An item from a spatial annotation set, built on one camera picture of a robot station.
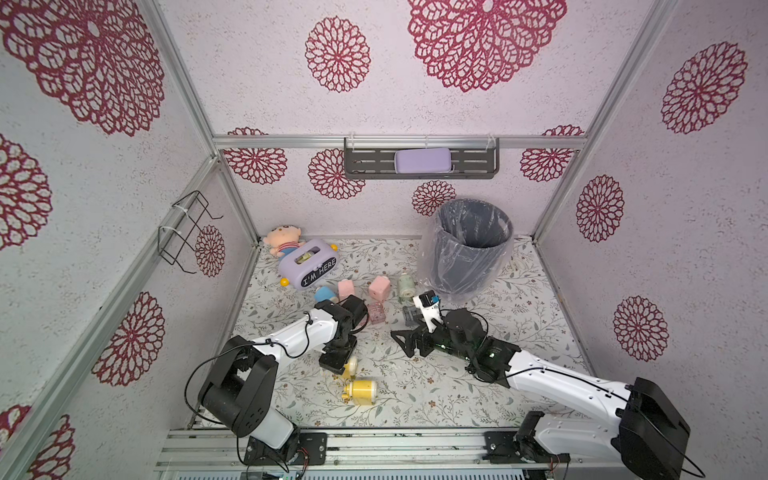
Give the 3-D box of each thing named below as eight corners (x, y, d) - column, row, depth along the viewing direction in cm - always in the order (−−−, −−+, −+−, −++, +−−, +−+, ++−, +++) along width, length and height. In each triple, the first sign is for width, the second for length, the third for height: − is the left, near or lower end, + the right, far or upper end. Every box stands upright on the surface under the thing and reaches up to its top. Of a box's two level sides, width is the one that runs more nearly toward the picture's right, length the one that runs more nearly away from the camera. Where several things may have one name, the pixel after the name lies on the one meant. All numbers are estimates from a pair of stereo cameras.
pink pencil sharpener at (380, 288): (368, 301, 104) (367, 289, 98) (376, 285, 108) (376, 273, 103) (384, 306, 103) (384, 295, 97) (391, 290, 107) (392, 278, 102)
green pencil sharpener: (398, 302, 103) (399, 288, 97) (398, 288, 107) (399, 274, 100) (413, 302, 103) (415, 288, 97) (412, 288, 107) (414, 274, 100)
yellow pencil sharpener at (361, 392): (345, 405, 83) (342, 395, 76) (346, 390, 85) (343, 380, 78) (376, 405, 83) (375, 395, 76) (376, 390, 85) (376, 380, 78)
